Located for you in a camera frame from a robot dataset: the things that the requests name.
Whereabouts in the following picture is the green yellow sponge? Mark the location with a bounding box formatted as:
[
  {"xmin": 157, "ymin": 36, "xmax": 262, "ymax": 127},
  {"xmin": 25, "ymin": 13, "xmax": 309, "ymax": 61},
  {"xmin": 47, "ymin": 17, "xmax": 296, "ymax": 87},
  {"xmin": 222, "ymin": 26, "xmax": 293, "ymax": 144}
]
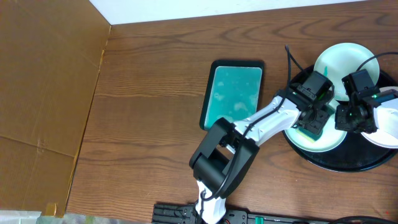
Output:
[{"xmin": 296, "ymin": 127, "xmax": 321, "ymax": 142}]

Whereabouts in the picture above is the white pink plate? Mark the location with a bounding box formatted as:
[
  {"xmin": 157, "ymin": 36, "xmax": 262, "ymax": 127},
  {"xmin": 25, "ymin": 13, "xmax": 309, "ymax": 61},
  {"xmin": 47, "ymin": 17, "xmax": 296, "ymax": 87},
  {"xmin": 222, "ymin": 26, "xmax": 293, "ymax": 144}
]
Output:
[{"xmin": 361, "ymin": 96, "xmax": 397, "ymax": 149}]

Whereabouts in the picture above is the mint green plate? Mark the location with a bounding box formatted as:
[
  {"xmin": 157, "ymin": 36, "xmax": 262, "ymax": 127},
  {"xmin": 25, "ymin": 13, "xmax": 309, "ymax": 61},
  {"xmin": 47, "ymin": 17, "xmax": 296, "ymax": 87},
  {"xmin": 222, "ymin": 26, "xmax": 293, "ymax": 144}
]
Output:
[
  {"xmin": 313, "ymin": 43, "xmax": 374, "ymax": 101},
  {"xmin": 284, "ymin": 100, "xmax": 347, "ymax": 152}
]

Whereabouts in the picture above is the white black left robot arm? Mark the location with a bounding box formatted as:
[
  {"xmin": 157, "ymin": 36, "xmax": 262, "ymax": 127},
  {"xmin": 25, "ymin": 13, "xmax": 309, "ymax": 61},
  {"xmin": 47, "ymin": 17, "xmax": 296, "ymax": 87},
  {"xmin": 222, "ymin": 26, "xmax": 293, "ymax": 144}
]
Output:
[{"xmin": 189, "ymin": 84, "xmax": 334, "ymax": 223}]

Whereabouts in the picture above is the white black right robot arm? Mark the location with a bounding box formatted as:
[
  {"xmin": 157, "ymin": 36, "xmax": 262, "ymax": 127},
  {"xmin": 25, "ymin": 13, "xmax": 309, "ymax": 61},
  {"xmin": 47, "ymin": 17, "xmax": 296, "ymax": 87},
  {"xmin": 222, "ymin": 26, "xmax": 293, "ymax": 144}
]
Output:
[{"xmin": 335, "ymin": 87, "xmax": 397, "ymax": 138}]

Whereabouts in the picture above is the round black serving tray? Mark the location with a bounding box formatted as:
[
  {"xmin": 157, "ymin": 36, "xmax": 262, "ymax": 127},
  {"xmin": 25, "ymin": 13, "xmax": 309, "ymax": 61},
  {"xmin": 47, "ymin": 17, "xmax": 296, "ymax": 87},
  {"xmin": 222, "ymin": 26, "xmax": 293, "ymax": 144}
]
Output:
[{"xmin": 279, "ymin": 64, "xmax": 398, "ymax": 173}]

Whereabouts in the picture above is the brown cardboard panel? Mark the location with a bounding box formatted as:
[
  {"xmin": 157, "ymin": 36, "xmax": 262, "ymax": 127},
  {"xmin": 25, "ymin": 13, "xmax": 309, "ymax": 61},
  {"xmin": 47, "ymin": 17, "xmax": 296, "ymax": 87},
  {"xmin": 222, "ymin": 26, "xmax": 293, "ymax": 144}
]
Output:
[{"xmin": 1, "ymin": 0, "xmax": 111, "ymax": 217}]

